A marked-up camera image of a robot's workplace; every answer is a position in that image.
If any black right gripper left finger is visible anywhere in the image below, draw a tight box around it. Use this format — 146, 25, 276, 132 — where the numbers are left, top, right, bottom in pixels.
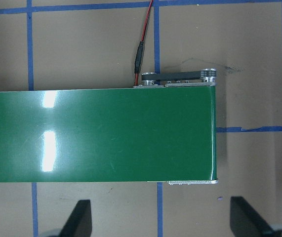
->
60, 199, 92, 237

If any green conveyor belt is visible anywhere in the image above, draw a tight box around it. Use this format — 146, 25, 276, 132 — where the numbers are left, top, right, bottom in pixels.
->
0, 69, 217, 184

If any red black power cable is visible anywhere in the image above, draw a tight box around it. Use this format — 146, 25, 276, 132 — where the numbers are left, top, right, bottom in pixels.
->
133, 0, 155, 87

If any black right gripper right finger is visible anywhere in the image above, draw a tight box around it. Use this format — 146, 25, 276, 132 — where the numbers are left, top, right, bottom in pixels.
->
230, 197, 272, 237

